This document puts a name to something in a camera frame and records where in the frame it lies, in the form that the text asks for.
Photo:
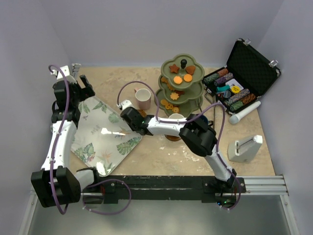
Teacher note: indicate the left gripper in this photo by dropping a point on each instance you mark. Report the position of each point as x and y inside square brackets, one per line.
[86, 92]

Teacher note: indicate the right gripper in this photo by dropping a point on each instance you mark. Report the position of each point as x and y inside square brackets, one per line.
[131, 128]

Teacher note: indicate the brown saucer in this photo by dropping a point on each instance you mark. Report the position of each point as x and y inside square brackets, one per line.
[142, 112]
[172, 138]

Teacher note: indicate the pink cup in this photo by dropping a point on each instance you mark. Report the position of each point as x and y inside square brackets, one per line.
[143, 98]

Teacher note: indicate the round orange cookie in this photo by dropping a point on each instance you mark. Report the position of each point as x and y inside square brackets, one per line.
[177, 80]
[164, 102]
[188, 78]

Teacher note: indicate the orange slice cookie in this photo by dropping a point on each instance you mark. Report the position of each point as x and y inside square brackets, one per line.
[169, 106]
[175, 109]

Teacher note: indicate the dark grey mug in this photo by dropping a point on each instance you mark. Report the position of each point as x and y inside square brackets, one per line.
[176, 116]

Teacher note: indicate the brown saucer back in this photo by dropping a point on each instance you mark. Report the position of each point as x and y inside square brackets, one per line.
[172, 138]

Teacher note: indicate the leaf pattern serving tray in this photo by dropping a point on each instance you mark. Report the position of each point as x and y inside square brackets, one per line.
[103, 139]

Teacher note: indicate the orange flower cookie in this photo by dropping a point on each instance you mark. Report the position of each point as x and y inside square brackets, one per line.
[174, 96]

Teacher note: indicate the brown patterned cookie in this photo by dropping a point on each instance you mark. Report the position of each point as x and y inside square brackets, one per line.
[170, 87]

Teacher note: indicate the maple leaf cookie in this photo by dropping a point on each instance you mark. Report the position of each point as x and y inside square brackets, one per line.
[165, 80]

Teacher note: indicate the dark star cookie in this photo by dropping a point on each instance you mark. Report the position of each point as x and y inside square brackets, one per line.
[174, 68]
[179, 92]

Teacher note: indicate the round orange cookie front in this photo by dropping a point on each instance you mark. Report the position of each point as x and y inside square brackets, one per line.
[188, 78]

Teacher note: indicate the metal tongs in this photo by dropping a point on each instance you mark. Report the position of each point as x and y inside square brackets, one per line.
[207, 100]

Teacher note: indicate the heart cookie light brown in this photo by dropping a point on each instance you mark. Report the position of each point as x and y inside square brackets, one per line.
[190, 70]

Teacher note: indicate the dark blue mug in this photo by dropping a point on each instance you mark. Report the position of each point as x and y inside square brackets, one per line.
[206, 120]

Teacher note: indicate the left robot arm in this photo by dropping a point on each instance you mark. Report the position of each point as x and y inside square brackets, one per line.
[54, 183]

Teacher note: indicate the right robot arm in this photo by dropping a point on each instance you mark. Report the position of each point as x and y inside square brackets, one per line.
[198, 136]

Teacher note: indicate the green three-tier stand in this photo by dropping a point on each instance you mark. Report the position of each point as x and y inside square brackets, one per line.
[190, 101]

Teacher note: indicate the white microphone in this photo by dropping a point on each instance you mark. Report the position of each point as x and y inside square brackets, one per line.
[234, 119]

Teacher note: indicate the white stand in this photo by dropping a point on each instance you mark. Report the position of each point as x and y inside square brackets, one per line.
[244, 150]

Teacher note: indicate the black poker chip case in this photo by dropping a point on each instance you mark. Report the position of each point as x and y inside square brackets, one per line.
[244, 80]

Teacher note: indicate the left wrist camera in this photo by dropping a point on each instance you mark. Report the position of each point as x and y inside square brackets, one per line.
[59, 77]

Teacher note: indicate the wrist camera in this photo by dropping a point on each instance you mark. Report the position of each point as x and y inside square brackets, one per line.
[124, 104]
[59, 77]

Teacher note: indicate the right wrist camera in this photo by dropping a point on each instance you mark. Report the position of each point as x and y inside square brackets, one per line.
[124, 104]

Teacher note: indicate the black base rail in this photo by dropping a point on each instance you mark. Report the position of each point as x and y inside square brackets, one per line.
[206, 189]

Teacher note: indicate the aluminium frame rail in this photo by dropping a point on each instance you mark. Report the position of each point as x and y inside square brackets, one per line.
[272, 185]

